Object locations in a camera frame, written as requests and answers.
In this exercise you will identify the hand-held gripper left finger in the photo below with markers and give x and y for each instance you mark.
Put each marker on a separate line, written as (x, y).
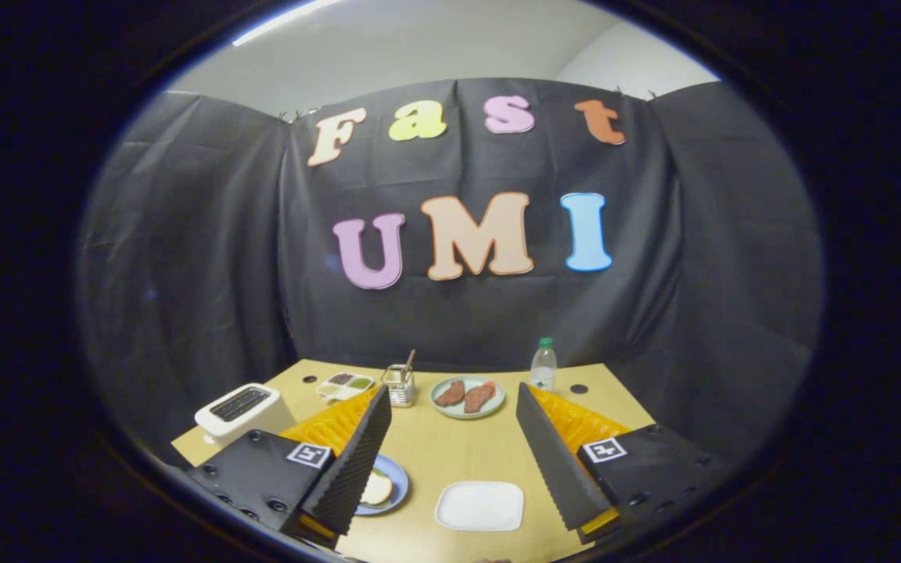
(357, 461)

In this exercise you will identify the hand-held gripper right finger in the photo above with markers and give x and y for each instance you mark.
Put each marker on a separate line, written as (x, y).
(556, 461)

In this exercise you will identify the toasted bread slice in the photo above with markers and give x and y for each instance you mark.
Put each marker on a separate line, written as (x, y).
(377, 489)

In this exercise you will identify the blue plate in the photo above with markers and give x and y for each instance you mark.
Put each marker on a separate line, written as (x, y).
(399, 477)

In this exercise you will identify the small divided condiment tray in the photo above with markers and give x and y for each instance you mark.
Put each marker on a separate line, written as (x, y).
(345, 385)

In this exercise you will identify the metal mesh utensil holder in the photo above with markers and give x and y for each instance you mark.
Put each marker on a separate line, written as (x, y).
(400, 393)

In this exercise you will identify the white square plate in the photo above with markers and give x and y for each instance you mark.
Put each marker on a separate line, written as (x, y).
(479, 506)

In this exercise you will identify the clear bottle with green cap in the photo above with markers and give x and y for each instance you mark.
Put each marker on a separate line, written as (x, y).
(543, 371)

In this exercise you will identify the pale green plate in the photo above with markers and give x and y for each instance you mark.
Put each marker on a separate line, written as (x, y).
(468, 415)

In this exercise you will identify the brown meat slice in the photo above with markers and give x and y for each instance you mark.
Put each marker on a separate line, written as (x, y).
(479, 397)
(450, 393)

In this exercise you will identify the white toaster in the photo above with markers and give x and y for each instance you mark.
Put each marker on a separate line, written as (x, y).
(263, 420)

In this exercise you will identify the black backdrop cloth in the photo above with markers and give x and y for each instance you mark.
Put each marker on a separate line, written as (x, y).
(208, 258)

